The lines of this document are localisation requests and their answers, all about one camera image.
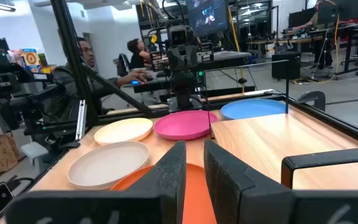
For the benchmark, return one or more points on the white stool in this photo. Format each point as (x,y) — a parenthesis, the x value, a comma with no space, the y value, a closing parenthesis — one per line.
(34,151)

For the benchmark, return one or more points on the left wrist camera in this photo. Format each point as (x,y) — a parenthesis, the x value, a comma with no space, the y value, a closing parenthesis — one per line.
(177,35)

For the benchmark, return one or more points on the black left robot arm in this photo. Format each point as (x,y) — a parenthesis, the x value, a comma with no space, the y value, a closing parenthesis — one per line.
(183,90)

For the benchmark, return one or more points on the person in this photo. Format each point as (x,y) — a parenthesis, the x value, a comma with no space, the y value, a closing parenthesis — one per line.
(89,56)
(135,57)
(315,21)

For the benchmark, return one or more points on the background workbench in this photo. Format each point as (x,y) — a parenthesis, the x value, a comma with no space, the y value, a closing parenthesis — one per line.
(291,40)

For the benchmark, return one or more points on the black office chair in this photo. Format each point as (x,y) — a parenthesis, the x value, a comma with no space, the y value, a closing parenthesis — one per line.
(123,63)

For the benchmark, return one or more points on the terracotta orange plate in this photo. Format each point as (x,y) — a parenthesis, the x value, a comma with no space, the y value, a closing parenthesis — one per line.
(194,193)

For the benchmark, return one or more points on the black desk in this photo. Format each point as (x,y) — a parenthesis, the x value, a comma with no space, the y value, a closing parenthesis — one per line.
(228,56)

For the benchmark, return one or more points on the black table clamp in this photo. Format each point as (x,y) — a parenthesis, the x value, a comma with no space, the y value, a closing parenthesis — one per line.
(312,98)

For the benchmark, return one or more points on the computer monitor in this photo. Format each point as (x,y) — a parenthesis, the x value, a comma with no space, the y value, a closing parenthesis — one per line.
(208,15)

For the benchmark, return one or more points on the peach plate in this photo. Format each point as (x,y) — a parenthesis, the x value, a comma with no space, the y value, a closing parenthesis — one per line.
(123,130)

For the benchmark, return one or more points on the black rig frame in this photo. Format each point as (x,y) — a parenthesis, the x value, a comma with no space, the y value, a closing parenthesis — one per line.
(70,46)

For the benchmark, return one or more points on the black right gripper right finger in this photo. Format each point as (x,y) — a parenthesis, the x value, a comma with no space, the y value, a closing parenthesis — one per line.
(238,199)

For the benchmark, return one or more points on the pale grey plate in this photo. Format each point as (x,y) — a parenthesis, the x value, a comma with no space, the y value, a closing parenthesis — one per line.
(109,165)

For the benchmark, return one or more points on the black metal rack frame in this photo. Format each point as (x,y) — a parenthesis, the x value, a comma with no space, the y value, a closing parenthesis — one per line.
(275,140)

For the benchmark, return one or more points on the pink plate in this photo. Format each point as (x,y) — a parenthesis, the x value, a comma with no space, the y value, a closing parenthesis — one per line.
(183,126)

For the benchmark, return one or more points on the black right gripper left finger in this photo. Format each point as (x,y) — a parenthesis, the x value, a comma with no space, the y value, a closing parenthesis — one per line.
(160,193)

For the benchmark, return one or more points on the yellow tag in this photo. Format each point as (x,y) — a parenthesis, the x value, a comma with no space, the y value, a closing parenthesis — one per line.
(153,39)

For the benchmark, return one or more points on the silver aluminium bracket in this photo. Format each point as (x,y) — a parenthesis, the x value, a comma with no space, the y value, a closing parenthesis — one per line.
(81,119)

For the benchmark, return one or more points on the colourful cereal box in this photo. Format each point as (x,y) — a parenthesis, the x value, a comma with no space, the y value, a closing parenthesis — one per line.
(30,59)

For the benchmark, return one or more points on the blue plate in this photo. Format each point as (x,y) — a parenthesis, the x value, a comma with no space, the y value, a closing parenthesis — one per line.
(250,109)

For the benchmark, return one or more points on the black floor speaker box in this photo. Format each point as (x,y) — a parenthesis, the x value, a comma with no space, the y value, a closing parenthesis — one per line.
(286,65)

